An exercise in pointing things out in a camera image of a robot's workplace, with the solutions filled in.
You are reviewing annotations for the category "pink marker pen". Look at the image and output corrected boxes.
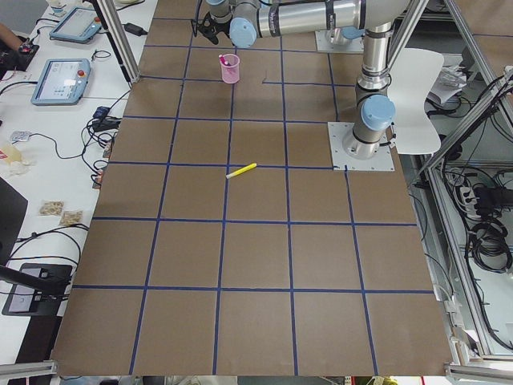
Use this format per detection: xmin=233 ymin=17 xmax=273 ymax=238
xmin=219 ymin=55 xmax=231 ymax=67

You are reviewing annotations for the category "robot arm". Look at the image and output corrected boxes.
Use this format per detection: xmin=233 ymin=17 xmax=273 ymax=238
xmin=192 ymin=0 xmax=408 ymax=160

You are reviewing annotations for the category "pink mesh cup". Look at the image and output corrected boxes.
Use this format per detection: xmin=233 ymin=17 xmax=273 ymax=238
xmin=220 ymin=54 xmax=240 ymax=84

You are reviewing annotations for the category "yellow marker pen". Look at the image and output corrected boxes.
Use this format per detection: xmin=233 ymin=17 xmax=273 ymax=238
xmin=225 ymin=163 xmax=257 ymax=180

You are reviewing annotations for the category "snack bag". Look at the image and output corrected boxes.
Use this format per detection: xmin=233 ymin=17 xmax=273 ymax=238
xmin=38 ymin=201 xmax=65 ymax=217
xmin=59 ymin=210 xmax=83 ymax=226

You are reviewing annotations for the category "white chair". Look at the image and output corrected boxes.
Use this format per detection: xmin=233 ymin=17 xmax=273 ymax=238
xmin=388 ymin=48 xmax=444 ymax=155

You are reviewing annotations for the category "black power adapter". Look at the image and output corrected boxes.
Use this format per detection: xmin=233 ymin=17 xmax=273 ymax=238
xmin=123 ymin=22 xmax=147 ymax=36

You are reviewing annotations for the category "near teach pendant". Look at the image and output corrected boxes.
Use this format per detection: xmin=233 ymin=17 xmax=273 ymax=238
xmin=30 ymin=59 xmax=91 ymax=106

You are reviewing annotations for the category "teach pendant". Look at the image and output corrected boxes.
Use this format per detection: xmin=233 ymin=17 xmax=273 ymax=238
xmin=49 ymin=7 xmax=102 ymax=44
xmin=30 ymin=59 xmax=91 ymax=106

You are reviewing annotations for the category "far teach pendant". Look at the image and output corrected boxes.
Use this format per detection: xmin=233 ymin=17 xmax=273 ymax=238
xmin=49 ymin=7 xmax=102 ymax=44

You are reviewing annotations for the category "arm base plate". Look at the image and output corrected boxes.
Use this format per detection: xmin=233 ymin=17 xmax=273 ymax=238
xmin=315 ymin=26 xmax=365 ymax=55
xmin=328 ymin=122 xmax=394 ymax=172

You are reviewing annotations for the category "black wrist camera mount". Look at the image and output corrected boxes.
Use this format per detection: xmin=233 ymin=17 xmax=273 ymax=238
xmin=190 ymin=12 xmax=229 ymax=45

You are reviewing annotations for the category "aluminium frame post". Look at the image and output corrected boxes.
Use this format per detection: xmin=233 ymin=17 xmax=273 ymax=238
xmin=91 ymin=0 xmax=140 ymax=84

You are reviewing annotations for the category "aluminium frame rail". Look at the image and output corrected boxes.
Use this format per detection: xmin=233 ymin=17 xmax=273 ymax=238
xmin=408 ymin=0 xmax=513 ymax=378

